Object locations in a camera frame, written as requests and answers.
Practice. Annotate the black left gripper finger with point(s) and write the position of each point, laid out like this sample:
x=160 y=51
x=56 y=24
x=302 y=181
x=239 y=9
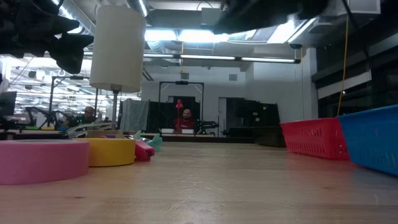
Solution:
x=37 y=28
x=71 y=49

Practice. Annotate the yellow tape roll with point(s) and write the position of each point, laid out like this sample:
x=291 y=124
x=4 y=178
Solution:
x=109 y=154

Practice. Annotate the pink tape roll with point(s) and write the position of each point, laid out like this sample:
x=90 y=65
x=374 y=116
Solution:
x=43 y=161

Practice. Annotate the small red stapler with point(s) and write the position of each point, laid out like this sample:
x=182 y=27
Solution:
x=143 y=152

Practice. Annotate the teal staple remover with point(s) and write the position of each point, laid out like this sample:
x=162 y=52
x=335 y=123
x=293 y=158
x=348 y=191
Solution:
x=156 y=143

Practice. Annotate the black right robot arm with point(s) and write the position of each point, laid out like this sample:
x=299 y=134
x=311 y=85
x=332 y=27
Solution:
x=267 y=12

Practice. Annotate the white shade wooden base lamp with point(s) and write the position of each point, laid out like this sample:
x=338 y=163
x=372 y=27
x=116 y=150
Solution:
x=118 y=46

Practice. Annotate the person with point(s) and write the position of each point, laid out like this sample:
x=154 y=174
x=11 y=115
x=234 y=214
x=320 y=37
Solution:
x=88 y=115
x=186 y=119

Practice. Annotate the dark computer monitor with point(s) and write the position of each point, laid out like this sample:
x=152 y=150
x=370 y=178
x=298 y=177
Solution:
x=7 y=102

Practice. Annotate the grey hanging cloth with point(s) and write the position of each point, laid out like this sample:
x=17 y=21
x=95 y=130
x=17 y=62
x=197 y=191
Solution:
x=133 y=115

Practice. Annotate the red desk lamp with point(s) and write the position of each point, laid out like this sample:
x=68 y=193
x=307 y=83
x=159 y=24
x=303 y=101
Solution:
x=179 y=104

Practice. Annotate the long ceiling light bar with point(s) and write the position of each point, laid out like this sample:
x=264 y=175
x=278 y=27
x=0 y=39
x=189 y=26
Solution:
x=217 y=57

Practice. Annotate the black storage cabinets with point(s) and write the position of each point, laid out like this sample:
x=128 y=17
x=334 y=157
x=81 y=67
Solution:
x=252 y=115

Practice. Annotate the black plastic basket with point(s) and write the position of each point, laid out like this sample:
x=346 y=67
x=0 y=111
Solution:
x=270 y=137

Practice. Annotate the red plastic basket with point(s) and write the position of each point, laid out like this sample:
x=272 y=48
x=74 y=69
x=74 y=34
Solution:
x=314 y=138

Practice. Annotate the blue plastic basket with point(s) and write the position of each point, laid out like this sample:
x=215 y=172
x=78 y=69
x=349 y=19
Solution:
x=373 y=140

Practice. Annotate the black camera rig frame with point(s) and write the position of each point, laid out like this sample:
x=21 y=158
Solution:
x=182 y=82

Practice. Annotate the grey ceiling duct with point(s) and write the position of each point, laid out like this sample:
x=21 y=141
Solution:
x=186 y=17

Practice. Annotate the black aluminium table frame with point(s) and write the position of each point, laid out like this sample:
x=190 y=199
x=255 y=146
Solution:
x=202 y=139

